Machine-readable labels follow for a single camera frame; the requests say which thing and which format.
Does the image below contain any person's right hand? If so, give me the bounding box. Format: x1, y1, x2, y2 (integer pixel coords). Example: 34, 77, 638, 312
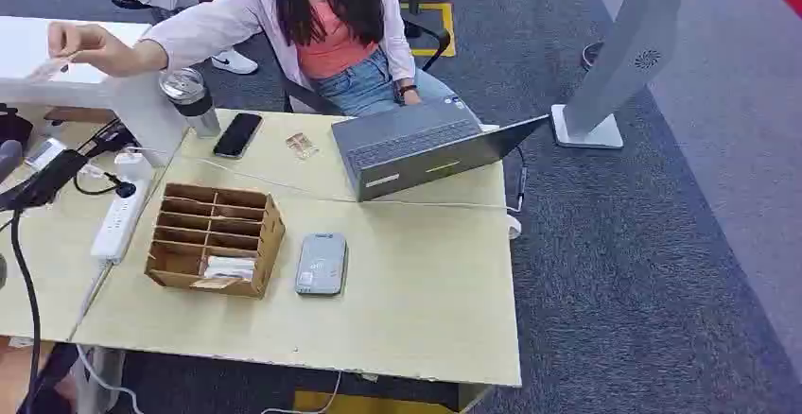
46, 21, 153, 78

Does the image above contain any small white card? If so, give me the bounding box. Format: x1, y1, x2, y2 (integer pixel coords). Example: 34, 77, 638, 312
25, 55, 79, 84

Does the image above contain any grey laptop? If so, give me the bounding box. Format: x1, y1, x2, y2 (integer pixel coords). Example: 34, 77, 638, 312
330, 95, 550, 204

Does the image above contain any white desk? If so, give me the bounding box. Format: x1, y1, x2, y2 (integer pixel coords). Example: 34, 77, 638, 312
0, 15, 190, 169

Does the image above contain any seated person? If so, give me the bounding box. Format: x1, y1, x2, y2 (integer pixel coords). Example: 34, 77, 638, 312
140, 0, 485, 126

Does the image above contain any steel tumbler with black band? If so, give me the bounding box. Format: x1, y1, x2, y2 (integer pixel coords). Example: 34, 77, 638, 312
158, 67, 222, 139

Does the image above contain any black bag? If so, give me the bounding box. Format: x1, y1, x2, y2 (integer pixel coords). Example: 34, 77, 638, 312
0, 103, 34, 150

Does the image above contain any small white device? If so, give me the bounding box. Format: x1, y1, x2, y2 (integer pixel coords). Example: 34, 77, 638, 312
24, 136, 68, 172

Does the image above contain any clear plastic card sleeve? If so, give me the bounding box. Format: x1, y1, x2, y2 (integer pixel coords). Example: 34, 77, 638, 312
285, 131, 320, 162

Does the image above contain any white plug adapter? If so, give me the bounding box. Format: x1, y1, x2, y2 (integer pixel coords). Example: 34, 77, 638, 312
113, 150, 155, 182

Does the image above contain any grey rounded knob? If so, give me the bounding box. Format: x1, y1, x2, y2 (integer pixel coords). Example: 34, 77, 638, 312
0, 139, 25, 185

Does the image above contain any black device on stand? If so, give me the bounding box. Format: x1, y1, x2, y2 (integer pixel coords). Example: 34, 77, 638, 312
0, 148, 90, 214

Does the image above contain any white sneaker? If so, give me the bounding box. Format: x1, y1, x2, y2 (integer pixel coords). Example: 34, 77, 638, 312
211, 48, 259, 77

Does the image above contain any black smartphone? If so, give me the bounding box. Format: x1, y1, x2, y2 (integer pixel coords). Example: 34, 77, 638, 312
212, 112, 265, 161

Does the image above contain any white power strip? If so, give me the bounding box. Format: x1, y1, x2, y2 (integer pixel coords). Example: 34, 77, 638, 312
90, 177, 152, 264

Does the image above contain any grey card reader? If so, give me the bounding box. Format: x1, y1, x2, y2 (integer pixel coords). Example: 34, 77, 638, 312
294, 232, 349, 298

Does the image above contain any grey standing pillar with base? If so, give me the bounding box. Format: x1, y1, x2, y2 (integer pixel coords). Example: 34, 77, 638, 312
550, 0, 736, 150

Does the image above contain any wooden card box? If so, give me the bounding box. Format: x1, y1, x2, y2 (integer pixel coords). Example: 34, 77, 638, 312
144, 182, 287, 301

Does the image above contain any white card stack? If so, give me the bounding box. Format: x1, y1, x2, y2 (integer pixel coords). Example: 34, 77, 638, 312
202, 254, 257, 282

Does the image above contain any yellow box under table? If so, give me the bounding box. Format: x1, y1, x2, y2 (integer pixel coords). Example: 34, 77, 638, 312
291, 388, 462, 414

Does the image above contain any black laptop power cable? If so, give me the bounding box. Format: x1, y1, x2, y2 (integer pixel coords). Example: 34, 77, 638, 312
512, 144, 530, 214

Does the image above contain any black plug with cable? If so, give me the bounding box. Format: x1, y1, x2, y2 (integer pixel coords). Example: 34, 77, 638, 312
73, 169, 138, 200

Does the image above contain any thick black cable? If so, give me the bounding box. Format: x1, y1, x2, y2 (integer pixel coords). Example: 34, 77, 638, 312
9, 209, 44, 414

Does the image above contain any white power cord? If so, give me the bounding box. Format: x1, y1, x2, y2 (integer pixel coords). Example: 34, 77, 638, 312
74, 260, 344, 414

